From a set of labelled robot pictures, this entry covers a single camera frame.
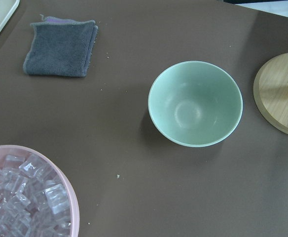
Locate pink bowl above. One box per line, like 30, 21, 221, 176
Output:
0, 145, 80, 237

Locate green bowl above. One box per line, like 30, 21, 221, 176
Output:
148, 61, 243, 147

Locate grey folded cloth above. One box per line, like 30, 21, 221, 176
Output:
23, 16, 98, 77

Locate wooden mug tree stand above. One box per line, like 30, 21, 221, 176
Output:
253, 53, 288, 134

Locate clear ice cubes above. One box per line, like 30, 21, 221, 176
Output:
0, 154, 71, 237

